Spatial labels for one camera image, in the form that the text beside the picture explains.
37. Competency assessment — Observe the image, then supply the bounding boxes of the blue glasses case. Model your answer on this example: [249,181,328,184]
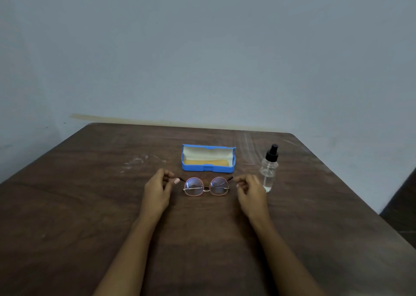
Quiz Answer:
[181,144,237,172]

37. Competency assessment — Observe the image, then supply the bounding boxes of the metal-framed eyeglasses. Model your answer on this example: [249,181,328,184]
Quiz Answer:
[178,175,234,197]

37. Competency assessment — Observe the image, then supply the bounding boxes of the person's left forearm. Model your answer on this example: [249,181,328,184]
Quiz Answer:
[92,214,158,296]

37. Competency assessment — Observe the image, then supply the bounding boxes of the clear spray bottle black cap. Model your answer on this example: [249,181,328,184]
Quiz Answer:
[259,144,280,193]

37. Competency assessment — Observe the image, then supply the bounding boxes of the person's right hand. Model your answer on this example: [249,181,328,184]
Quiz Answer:
[233,174,271,224]

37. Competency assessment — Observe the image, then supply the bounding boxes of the yellow cleaning cloth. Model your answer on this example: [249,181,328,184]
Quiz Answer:
[183,158,232,167]

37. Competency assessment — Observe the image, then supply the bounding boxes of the person's right forearm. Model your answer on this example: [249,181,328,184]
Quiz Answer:
[252,217,325,296]

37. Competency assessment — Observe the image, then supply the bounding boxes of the person's left hand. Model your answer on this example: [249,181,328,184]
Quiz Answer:
[139,168,181,222]

